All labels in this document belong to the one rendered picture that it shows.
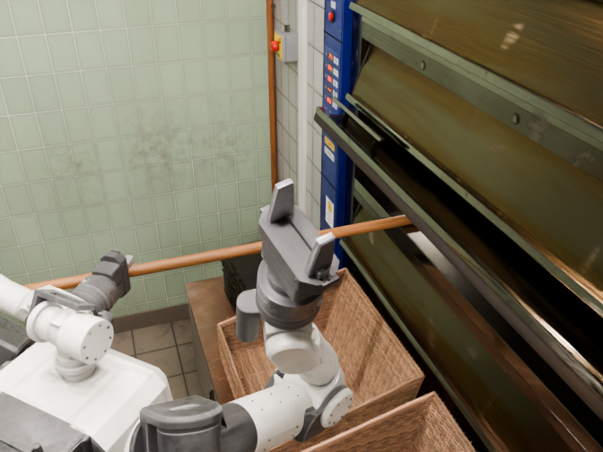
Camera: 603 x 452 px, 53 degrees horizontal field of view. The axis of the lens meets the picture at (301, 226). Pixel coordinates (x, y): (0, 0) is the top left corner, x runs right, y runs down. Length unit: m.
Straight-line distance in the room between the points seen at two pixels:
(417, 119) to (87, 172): 1.64
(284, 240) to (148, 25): 1.95
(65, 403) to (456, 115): 0.99
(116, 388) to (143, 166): 1.89
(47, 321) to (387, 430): 1.06
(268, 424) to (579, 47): 0.77
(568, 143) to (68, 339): 0.85
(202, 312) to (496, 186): 1.40
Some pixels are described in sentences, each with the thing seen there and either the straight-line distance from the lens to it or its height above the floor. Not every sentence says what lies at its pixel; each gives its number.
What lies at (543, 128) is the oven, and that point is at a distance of 1.16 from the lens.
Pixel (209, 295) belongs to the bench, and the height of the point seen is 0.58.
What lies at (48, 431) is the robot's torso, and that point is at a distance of 0.94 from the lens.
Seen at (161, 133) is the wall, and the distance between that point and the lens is 2.71.
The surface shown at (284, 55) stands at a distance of 2.34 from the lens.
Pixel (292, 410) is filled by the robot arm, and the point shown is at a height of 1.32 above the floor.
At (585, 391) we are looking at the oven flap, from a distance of 0.99.
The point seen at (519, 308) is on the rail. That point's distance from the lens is 1.07.
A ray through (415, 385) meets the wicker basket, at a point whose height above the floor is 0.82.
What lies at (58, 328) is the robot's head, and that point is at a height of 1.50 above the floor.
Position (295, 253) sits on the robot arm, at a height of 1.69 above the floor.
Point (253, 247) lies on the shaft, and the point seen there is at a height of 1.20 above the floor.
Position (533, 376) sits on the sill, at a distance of 1.34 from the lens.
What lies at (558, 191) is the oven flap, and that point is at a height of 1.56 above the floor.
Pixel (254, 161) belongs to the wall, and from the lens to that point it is 2.85.
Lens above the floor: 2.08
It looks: 32 degrees down
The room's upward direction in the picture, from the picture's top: straight up
